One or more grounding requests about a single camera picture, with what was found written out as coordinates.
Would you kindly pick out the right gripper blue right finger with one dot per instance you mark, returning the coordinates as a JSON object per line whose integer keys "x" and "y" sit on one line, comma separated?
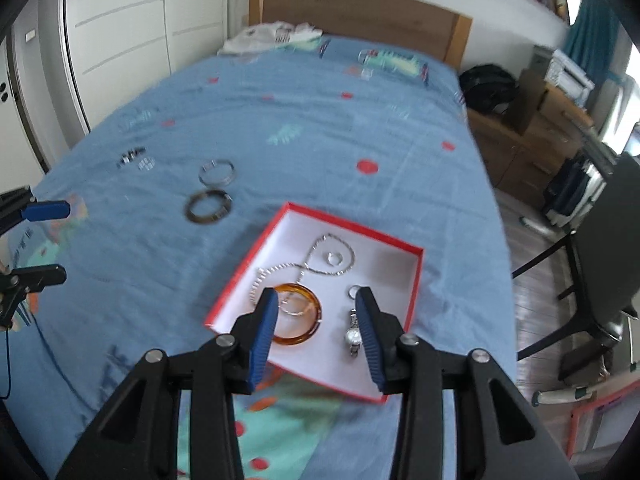
{"x": 498, "y": 433}

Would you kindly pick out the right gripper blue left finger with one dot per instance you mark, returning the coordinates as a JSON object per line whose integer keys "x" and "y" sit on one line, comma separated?
{"x": 135, "y": 433}

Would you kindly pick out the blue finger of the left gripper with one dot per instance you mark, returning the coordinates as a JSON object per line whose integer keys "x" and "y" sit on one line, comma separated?
{"x": 20, "y": 205}
{"x": 16, "y": 285}

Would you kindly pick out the silver wristwatch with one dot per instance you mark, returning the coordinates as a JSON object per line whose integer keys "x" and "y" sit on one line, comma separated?
{"x": 353, "y": 339}

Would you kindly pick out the thin silver wire bangle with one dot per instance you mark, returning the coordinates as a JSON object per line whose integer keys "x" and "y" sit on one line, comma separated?
{"x": 216, "y": 173}

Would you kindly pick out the dark brown bangle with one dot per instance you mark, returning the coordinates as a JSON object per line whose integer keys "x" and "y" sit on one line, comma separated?
{"x": 225, "y": 206}

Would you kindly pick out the amber orange bangle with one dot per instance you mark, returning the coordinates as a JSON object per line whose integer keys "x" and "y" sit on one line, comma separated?
{"x": 315, "y": 303}

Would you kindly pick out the red jewelry box tray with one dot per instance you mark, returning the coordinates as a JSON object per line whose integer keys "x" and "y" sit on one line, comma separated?
{"x": 333, "y": 257}

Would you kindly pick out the blue patterned bed sheet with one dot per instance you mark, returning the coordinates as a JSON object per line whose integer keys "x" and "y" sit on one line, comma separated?
{"x": 312, "y": 126}

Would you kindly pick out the white wardrobe doors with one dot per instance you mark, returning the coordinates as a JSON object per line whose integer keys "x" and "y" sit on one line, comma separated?
{"x": 119, "y": 48}

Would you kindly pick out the dark green chair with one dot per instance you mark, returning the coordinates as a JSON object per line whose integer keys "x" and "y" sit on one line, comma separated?
{"x": 603, "y": 256}

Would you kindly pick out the dark blue hanging bag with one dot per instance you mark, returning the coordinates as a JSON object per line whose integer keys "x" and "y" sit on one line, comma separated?
{"x": 571, "y": 191}

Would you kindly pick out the wooden drawer cabinet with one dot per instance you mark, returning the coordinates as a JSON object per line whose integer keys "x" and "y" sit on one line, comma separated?
{"x": 524, "y": 148}

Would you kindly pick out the black backpack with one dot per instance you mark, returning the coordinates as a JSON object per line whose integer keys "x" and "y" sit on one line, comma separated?
{"x": 487, "y": 86}

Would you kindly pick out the white printer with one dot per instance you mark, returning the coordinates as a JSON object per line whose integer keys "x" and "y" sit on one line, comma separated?
{"x": 562, "y": 72}

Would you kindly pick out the wooden headboard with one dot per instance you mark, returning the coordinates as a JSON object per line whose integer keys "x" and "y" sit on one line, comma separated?
{"x": 411, "y": 24}

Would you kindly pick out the right teal curtain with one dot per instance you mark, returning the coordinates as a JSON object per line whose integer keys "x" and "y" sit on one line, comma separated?
{"x": 592, "y": 39}

